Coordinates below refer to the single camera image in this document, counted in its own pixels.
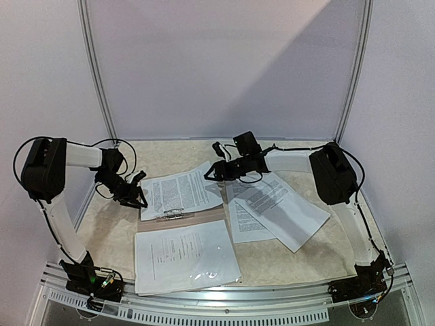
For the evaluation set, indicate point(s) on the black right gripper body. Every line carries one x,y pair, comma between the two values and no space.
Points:
221,168

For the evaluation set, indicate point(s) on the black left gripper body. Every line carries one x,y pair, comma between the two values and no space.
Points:
122,191

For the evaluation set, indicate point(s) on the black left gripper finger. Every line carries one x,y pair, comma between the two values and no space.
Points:
135,205
140,197

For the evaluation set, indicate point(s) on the dense text white sheet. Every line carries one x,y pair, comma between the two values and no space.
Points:
192,180

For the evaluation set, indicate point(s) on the pink paper folder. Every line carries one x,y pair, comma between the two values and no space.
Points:
190,217

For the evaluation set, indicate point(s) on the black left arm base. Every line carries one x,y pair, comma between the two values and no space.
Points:
95,282

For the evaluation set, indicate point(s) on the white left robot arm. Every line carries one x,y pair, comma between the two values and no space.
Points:
43,177

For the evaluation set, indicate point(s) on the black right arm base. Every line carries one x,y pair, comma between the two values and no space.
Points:
368,281

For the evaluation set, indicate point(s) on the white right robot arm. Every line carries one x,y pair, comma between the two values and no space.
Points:
336,183

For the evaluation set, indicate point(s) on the metal folder clip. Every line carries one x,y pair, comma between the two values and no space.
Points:
174,214

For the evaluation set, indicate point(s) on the white paper stack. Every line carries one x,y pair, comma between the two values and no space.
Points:
244,227

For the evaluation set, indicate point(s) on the angled printed white sheet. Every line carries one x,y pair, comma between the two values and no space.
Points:
287,215

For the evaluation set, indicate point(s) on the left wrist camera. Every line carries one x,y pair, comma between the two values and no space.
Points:
137,177

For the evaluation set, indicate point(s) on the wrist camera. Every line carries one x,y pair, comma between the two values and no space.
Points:
137,177
221,151

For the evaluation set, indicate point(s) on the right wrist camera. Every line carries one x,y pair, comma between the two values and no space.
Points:
221,151

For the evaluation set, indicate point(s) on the aluminium front rail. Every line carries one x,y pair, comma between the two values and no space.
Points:
303,304

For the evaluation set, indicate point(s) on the aluminium frame right post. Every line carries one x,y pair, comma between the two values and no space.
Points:
356,69

